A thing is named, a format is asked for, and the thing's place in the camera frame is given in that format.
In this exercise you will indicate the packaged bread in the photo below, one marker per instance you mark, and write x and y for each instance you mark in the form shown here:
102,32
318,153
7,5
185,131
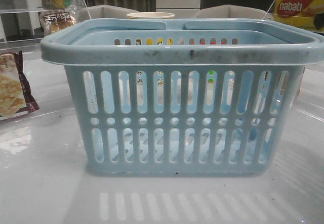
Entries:
56,20

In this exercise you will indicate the light blue plastic basket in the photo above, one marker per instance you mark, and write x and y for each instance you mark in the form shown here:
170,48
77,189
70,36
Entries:
185,119

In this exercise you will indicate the cream paper cup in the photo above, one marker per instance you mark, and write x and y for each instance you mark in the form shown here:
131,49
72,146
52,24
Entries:
151,15

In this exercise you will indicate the grey armchair left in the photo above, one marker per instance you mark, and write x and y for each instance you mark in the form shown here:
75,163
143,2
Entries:
103,11

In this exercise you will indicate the grey armchair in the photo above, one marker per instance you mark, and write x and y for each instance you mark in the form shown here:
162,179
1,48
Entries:
233,11
103,11

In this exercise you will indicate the grey armchair right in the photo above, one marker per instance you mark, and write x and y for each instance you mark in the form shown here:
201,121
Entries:
233,11

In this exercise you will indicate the brown cracker snack bag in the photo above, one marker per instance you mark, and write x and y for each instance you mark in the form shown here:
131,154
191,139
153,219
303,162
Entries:
16,95

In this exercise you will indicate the yellow Nabati wafer box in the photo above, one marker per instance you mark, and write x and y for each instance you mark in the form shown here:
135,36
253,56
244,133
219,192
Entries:
307,14

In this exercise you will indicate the clear acrylic shelf left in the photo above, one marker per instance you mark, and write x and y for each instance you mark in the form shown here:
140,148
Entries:
24,6

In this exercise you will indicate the basket front handle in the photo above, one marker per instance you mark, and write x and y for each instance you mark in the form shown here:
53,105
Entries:
58,48

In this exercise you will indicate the basket handle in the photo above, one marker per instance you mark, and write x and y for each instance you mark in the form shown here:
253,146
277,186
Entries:
58,48
190,31

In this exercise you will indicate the basket rear handle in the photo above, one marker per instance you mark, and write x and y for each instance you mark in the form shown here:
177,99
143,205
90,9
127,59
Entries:
190,31

